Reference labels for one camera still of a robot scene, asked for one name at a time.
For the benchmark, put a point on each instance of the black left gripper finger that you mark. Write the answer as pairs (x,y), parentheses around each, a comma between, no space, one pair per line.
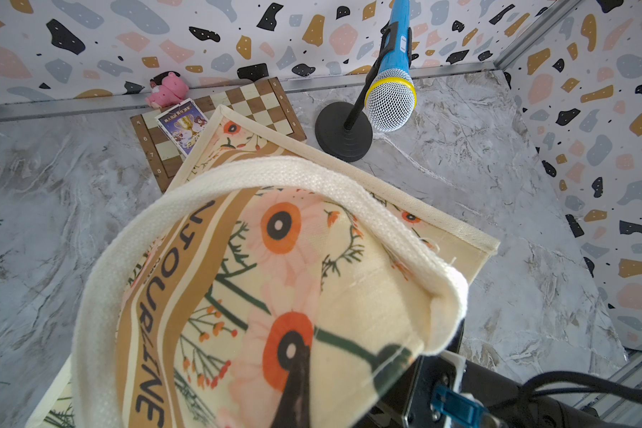
(294,408)

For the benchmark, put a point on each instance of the cream floral canvas tote bag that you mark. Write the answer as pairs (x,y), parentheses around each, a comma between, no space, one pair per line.
(185,317)

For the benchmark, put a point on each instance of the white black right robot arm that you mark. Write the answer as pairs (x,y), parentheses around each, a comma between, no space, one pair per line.
(451,391)

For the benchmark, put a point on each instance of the black microphone stand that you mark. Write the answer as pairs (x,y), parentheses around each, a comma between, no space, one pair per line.
(343,130)

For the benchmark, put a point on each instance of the purple card box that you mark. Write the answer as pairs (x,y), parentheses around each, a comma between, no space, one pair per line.
(183,125)

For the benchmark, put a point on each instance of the wooden chess board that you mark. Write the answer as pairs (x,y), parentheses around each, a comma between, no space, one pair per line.
(263,102)

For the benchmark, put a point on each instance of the blue toy microphone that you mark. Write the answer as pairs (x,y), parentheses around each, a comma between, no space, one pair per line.
(392,97)

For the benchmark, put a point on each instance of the small pink pig toy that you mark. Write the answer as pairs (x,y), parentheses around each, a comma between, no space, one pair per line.
(168,89)

